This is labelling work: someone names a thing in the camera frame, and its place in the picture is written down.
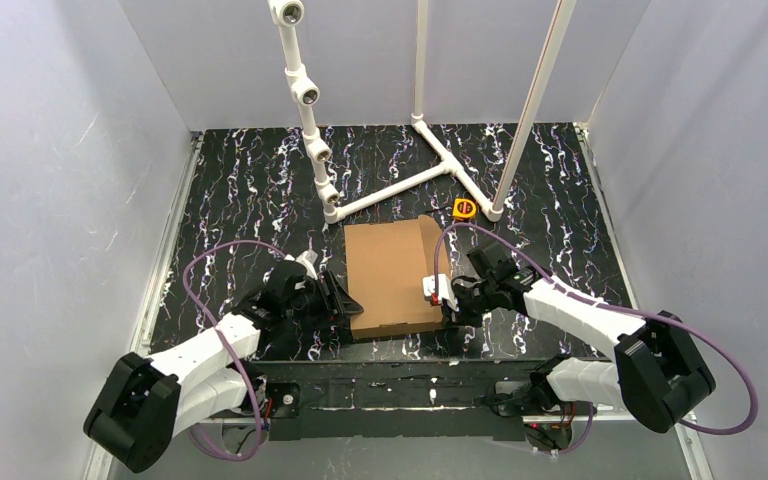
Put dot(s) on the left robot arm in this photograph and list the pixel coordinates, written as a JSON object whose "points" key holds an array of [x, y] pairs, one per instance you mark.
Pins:
{"points": [[147, 401]]}

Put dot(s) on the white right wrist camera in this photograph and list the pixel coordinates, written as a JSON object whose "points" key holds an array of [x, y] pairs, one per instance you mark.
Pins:
{"points": [[437, 291]]}

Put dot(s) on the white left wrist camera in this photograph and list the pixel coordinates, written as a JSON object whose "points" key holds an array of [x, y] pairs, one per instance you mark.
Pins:
{"points": [[308, 260]]}

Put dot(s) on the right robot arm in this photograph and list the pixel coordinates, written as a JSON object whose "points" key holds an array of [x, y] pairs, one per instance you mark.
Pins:
{"points": [[650, 369]]}

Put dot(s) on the brown cardboard box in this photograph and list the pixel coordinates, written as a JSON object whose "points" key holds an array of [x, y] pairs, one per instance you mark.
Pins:
{"points": [[386, 264]]}

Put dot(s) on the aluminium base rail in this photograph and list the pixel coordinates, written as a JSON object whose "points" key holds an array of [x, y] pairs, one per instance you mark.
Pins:
{"points": [[651, 367]]}

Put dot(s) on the white PVC pipe frame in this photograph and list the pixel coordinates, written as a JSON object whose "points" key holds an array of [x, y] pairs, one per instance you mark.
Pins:
{"points": [[287, 15]]}

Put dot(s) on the yellow tape measure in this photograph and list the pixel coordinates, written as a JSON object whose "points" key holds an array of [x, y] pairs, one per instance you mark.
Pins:
{"points": [[464, 210]]}

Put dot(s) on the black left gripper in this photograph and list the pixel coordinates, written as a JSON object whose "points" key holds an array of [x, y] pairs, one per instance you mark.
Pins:
{"points": [[330, 299]]}

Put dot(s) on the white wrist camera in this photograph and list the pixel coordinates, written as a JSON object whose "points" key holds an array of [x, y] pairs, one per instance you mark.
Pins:
{"points": [[437, 291], [308, 260]]}

